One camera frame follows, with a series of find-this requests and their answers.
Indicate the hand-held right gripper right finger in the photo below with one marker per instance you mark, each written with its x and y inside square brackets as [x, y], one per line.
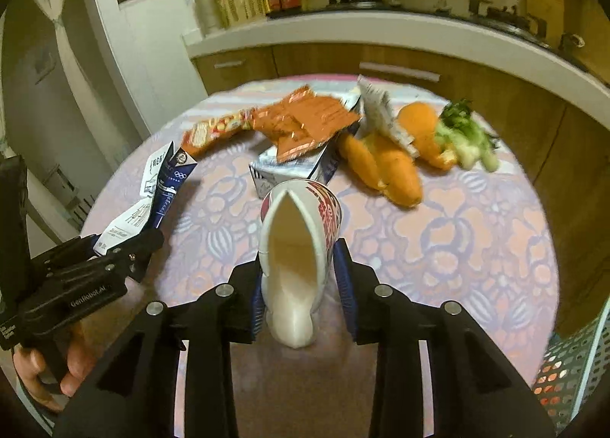
[344, 295]

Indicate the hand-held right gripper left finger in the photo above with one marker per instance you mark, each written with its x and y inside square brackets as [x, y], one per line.
[258, 309]

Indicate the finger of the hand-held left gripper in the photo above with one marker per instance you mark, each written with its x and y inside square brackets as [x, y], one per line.
[136, 268]
[143, 242]

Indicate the white red-print paper cup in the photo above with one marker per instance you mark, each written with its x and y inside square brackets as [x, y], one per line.
[290, 247]

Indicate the colourful snack wrapper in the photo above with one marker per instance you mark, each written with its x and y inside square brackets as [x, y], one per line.
[214, 130]

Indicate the orange foil packet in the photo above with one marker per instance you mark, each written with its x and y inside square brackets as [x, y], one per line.
[309, 121]

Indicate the orange fruit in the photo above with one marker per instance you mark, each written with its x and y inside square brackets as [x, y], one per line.
[422, 128]

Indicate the light blue perforated basket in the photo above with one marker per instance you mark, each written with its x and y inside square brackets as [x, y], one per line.
[567, 371]

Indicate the person's left hand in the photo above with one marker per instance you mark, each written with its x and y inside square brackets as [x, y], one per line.
[78, 366]

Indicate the floral pink tablecloth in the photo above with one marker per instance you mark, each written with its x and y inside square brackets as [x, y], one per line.
[457, 247]

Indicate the white blue milk carton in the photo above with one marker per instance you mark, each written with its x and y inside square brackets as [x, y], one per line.
[295, 168]

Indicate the crumpled white wrapper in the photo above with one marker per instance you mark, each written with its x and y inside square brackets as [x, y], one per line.
[379, 109]

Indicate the white curtain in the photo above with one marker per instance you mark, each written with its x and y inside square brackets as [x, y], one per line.
[66, 61]

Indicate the green bok choy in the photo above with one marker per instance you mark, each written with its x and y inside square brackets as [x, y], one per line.
[469, 137]

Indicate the white canister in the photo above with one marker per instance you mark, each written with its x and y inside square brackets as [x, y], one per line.
[207, 11]

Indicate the pale patterned bag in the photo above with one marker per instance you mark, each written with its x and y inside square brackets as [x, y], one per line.
[240, 4]

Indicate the black gas stove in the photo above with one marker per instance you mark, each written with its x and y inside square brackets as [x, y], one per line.
[500, 18]

